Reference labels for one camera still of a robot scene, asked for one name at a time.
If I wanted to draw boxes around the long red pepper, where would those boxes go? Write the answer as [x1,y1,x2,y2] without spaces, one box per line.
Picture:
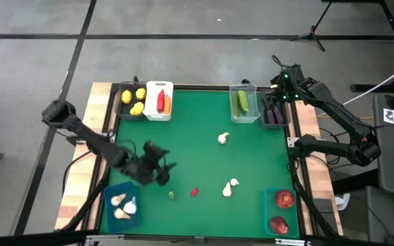
[157,89,166,113]

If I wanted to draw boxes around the wooden table side board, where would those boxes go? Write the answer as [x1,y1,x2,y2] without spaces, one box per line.
[291,86,345,236]
[53,81,114,230]

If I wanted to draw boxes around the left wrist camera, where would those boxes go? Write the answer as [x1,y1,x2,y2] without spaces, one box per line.
[155,170,172,187]

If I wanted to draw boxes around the dark grey translucent bin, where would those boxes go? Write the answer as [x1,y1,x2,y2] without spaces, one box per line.
[114,81,147,120]
[258,89,291,130]

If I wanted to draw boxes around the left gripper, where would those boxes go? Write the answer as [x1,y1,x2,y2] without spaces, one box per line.
[128,141,178,187]

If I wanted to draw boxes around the dark grey floor case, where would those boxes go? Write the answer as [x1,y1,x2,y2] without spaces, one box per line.
[333,186,394,243]

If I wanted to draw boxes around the green cucumber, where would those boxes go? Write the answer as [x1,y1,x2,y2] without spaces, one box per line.
[231,92,241,118]
[238,90,250,113]

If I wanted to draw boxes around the dark blue plastic bin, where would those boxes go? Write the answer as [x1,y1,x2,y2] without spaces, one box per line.
[103,180,142,234]

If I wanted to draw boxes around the large white garlic bulb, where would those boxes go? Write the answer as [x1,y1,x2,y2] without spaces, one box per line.
[122,196,138,215]

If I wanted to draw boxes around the clear plastic bin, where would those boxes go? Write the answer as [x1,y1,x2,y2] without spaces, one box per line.
[229,83,261,124]

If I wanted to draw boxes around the black table frame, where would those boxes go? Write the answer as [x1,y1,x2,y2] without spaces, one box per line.
[80,81,317,245]

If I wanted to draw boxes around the green table mat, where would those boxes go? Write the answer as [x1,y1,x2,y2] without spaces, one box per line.
[99,89,302,239]

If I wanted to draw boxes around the black floor bar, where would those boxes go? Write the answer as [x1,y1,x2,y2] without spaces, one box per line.
[0,229,99,246]

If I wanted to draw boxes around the teal plastic bin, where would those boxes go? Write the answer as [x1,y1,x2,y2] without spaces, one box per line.
[263,186,301,239]

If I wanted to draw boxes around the black tripod stand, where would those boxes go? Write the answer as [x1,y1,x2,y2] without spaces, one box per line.
[288,0,334,53]

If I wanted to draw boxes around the black cable bundle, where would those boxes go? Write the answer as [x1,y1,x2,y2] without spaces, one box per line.
[60,150,111,232]

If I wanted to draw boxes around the black stand frame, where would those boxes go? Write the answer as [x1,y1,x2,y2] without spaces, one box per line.
[349,0,394,93]

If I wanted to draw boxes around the small white floor object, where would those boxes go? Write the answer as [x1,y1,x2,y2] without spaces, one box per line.
[335,193,351,210]

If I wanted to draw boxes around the tan garlic bulb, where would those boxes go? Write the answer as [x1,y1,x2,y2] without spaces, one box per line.
[110,193,128,207]
[114,208,131,221]

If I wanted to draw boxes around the silver frame bar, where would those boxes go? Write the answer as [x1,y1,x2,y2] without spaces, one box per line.
[274,238,316,246]
[84,234,124,246]

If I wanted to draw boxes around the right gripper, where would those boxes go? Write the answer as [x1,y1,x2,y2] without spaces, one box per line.
[261,64,306,115]

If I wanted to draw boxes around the white plastic bin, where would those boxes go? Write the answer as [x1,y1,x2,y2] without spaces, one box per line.
[142,81,174,122]

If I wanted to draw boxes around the white cable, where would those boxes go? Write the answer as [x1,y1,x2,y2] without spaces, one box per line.
[342,57,394,107]

